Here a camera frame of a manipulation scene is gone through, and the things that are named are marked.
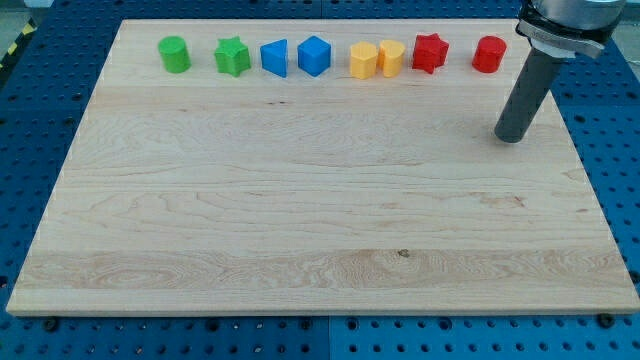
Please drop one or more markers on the red cylinder block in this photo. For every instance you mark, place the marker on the red cylinder block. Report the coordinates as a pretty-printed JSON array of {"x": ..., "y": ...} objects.
[{"x": 489, "y": 53}]

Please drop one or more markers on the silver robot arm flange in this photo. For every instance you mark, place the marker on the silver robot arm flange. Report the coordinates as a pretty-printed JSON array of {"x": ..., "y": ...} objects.
[{"x": 565, "y": 28}]

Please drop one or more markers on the blue triangle block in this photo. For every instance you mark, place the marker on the blue triangle block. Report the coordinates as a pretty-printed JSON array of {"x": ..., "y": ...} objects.
[{"x": 274, "y": 57}]

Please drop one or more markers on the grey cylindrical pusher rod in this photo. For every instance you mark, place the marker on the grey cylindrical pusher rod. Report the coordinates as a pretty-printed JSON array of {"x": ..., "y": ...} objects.
[{"x": 532, "y": 86}]

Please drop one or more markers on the green cylinder block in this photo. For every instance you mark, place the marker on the green cylinder block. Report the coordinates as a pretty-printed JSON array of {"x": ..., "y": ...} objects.
[{"x": 174, "y": 54}]

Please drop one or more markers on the light wooden board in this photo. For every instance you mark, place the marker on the light wooden board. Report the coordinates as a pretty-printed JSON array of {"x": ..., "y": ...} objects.
[{"x": 203, "y": 194}]

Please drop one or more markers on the blue cube block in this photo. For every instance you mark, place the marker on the blue cube block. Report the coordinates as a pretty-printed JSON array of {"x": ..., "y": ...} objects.
[{"x": 314, "y": 56}]

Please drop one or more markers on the red star block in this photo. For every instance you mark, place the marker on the red star block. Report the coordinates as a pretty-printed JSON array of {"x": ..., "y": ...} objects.
[{"x": 430, "y": 52}]

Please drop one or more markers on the green star block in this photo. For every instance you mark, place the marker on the green star block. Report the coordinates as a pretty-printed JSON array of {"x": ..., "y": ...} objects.
[{"x": 232, "y": 56}]

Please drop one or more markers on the yellow pentagon block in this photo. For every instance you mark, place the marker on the yellow pentagon block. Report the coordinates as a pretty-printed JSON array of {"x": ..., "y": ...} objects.
[{"x": 363, "y": 60}]

